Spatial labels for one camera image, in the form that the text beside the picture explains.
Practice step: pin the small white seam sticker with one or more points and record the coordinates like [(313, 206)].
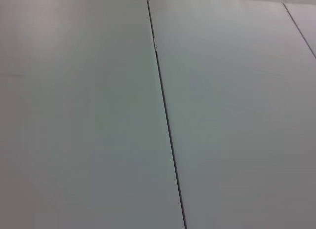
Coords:
[(155, 45)]

